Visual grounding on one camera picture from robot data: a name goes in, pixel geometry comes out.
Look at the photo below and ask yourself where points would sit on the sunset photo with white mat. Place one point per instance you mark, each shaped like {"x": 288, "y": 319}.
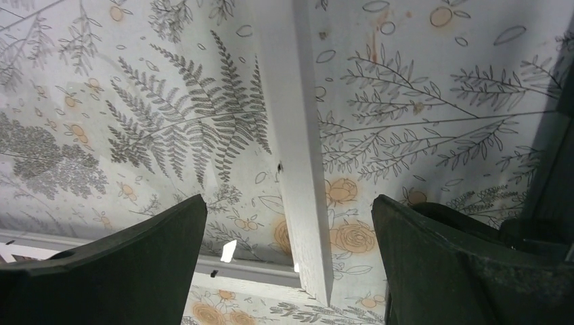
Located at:
{"x": 12, "y": 252}

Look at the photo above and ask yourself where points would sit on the white picture frame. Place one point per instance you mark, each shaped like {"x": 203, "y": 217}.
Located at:
{"x": 113, "y": 111}

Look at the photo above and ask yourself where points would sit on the floral patterned table mat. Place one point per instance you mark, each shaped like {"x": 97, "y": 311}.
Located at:
{"x": 422, "y": 101}

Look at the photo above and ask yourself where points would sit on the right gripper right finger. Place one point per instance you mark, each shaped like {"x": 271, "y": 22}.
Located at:
{"x": 444, "y": 267}

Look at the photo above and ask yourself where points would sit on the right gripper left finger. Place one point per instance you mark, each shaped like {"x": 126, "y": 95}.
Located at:
{"x": 139, "y": 275}

